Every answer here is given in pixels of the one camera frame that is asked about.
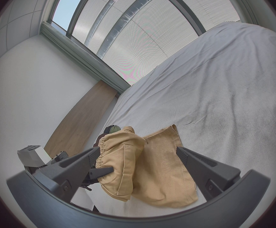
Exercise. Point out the grey-green curtain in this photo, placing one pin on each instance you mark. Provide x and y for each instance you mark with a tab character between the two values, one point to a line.
245	3

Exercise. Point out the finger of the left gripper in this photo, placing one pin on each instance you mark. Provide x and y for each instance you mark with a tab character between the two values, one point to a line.
100	173

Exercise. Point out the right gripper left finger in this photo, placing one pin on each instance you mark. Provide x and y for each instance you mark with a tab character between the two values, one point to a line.
64	174

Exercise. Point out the window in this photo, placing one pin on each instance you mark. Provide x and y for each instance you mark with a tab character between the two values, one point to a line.
140	32

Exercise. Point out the green garment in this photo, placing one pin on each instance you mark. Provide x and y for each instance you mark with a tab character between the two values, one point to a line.
116	128

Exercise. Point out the brown garment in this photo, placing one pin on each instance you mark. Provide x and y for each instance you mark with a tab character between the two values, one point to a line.
98	140

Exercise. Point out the bed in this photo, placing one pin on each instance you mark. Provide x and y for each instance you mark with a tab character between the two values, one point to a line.
211	91

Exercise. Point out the black garment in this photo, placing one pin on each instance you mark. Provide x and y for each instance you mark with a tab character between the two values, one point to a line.
107	130

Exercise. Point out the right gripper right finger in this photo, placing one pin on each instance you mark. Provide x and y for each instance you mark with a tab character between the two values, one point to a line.
210	173

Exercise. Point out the tan shorts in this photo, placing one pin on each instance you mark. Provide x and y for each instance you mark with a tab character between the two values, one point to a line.
161	170

